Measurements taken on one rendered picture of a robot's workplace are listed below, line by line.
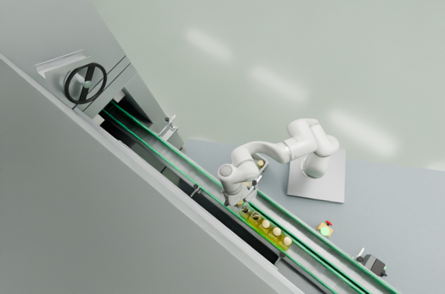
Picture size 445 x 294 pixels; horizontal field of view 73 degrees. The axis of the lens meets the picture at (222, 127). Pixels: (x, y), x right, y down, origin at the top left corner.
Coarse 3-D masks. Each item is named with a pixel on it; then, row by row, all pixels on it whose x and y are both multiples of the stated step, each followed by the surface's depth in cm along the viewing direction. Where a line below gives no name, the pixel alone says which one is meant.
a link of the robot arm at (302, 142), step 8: (296, 120) 120; (304, 120) 120; (312, 120) 126; (288, 128) 121; (296, 128) 118; (304, 128) 118; (296, 136) 118; (304, 136) 116; (312, 136) 117; (288, 144) 115; (296, 144) 115; (304, 144) 115; (312, 144) 116; (296, 152) 115; (304, 152) 116
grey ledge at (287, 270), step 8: (280, 264) 154; (288, 264) 154; (280, 272) 153; (288, 272) 152; (296, 272) 152; (296, 280) 150; (304, 280) 150; (304, 288) 149; (312, 288) 148; (320, 288) 148
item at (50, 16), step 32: (0, 0) 96; (32, 0) 103; (64, 0) 112; (0, 32) 101; (32, 32) 109; (64, 32) 119; (96, 32) 131; (32, 64) 116; (128, 64) 159; (64, 96) 136
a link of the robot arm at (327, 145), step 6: (312, 126) 127; (318, 126) 127; (318, 132) 125; (324, 132) 127; (318, 138) 124; (324, 138) 124; (330, 138) 131; (318, 144) 124; (324, 144) 123; (330, 144) 124; (336, 144) 125; (318, 150) 124; (324, 150) 123; (330, 150) 123; (336, 150) 125; (324, 156) 124
